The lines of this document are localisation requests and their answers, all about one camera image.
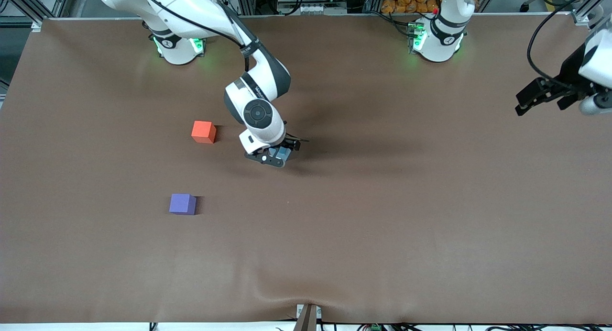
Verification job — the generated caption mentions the orange foam block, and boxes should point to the orange foam block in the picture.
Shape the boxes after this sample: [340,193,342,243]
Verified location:
[191,121,217,144]

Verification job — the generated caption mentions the purple foam block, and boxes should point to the purple foam block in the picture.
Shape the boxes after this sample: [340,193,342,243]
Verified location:
[169,194,197,215]

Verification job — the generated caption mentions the brown table cover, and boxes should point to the brown table cover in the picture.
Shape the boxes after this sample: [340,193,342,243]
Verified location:
[0,14,612,325]

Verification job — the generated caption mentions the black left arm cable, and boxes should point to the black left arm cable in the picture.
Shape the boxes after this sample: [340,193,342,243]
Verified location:
[527,0,591,83]

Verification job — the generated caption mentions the aluminium frame strut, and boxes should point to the aluminium frame strut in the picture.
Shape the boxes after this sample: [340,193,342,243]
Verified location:
[0,0,46,33]
[571,0,604,26]

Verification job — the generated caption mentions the white table bracket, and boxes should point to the white table bracket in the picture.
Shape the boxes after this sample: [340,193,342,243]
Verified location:
[296,304,322,320]

